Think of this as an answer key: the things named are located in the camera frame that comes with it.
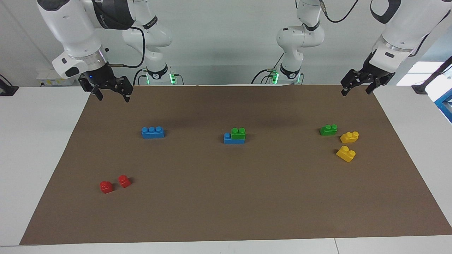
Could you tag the black table clamp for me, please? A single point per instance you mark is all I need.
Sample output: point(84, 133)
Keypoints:
point(6, 90)

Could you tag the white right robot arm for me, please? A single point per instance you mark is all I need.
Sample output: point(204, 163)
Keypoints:
point(70, 28)

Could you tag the red one-stud block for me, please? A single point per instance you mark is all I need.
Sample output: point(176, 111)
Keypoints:
point(124, 181)
point(106, 187)

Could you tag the brown table mat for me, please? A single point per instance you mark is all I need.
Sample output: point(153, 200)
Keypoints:
point(226, 197)

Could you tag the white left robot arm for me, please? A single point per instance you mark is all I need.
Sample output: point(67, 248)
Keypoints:
point(402, 28)

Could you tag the green two-stud block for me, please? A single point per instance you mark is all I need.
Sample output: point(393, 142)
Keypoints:
point(328, 130)
point(238, 133)

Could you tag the black stand with pole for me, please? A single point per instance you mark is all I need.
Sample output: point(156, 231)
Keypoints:
point(429, 79)

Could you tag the white power strip box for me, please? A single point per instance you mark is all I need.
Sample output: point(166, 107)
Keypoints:
point(53, 77)

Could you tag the blue three-stud block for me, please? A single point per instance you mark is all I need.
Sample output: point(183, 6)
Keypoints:
point(233, 140)
point(152, 132)

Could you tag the yellow two-stud block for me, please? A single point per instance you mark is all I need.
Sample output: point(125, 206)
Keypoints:
point(349, 137)
point(345, 154)

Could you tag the blue metal frame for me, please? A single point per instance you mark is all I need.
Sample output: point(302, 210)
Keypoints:
point(445, 106)

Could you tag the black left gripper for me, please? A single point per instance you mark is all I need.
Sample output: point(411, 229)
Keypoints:
point(367, 74)

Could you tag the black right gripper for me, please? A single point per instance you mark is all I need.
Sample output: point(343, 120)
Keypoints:
point(106, 79)

